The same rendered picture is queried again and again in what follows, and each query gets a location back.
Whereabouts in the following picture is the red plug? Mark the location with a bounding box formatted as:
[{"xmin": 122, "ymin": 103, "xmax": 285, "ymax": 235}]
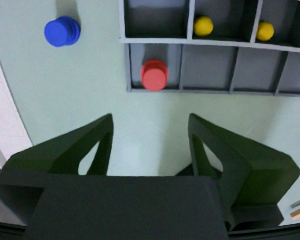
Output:
[{"xmin": 141, "ymin": 59, "xmax": 168, "ymax": 91}]

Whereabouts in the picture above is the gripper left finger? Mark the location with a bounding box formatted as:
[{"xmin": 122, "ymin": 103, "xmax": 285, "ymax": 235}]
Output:
[{"xmin": 0, "ymin": 113, "xmax": 114, "ymax": 176}]

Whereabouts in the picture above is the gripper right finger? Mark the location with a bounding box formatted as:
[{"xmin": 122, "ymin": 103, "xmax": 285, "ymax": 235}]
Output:
[{"xmin": 188, "ymin": 113, "xmax": 300, "ymax": 214}]

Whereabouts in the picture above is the yellow ball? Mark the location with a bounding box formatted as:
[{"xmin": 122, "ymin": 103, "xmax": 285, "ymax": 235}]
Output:
[
  {"xmin": 192, "ymin": 16, "xmax": 213, "ymax": 37},
  {"xmin": 255, "ymin": 21, "xmax": 274, "ymax": 41}
]

